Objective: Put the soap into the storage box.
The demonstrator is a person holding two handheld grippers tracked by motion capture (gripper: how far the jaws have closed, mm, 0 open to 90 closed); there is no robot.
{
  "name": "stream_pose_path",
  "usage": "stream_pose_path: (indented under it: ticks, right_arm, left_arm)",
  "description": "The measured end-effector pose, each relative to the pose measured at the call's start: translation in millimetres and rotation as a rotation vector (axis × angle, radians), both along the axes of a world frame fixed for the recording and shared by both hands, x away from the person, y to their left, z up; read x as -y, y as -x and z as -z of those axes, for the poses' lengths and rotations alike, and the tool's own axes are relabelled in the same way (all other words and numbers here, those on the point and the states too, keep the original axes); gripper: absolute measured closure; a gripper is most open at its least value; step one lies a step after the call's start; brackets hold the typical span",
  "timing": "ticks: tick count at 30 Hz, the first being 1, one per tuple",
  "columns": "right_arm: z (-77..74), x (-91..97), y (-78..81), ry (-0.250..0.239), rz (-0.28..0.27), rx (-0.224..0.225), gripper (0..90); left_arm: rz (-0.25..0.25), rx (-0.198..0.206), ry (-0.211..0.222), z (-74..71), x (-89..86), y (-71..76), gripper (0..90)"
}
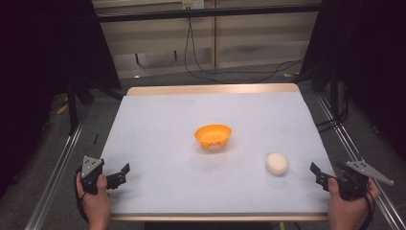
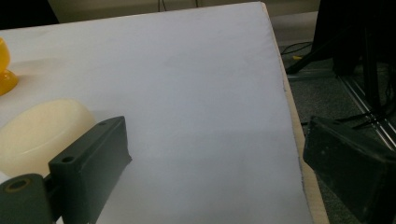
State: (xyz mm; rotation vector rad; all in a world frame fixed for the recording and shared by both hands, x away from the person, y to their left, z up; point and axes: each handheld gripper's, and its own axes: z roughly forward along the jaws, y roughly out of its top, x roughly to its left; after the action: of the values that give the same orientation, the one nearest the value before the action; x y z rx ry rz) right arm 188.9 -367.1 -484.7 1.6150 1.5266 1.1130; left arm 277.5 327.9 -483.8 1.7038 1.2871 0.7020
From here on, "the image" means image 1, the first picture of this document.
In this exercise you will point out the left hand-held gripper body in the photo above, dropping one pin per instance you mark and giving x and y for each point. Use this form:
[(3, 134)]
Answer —
[(91, 174)]

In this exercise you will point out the person's right hand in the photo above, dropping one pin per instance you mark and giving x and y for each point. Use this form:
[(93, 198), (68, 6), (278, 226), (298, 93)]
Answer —
[(346, 211)]

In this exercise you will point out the black curtain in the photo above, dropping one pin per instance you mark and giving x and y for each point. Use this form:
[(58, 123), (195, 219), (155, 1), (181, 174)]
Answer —
[(367, 57), (38, 64)]

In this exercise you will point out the orange plastic bowl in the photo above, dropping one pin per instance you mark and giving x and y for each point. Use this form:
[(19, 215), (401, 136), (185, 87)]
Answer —
[(213, 136)]

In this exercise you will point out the white wall power outlet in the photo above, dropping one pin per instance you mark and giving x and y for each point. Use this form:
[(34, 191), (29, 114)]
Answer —
[(192, 4)]

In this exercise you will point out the black horizontal bar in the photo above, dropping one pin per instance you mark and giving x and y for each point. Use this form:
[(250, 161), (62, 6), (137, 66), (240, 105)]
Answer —
[(207, 12)]

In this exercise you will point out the aluminium floor rail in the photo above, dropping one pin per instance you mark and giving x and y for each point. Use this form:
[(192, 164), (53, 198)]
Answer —
[(351, 147), (54, 179)]

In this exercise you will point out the black metal stand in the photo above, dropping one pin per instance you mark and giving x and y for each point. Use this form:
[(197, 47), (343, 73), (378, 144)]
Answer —
[(72, 108), (333, 102)]

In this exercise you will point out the white steamed bun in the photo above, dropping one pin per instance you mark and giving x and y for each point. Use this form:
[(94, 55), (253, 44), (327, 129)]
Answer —
[(276, 163)]

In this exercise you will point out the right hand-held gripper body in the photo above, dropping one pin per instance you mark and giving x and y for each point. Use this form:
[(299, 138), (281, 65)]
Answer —
[(357, 179)]

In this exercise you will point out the person's left hand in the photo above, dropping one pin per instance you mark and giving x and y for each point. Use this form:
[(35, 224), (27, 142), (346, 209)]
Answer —
[(95, 204)]

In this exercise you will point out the white table mat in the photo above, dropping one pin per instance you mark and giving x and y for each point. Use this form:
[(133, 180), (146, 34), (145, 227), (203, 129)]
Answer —
[(178, 179)]

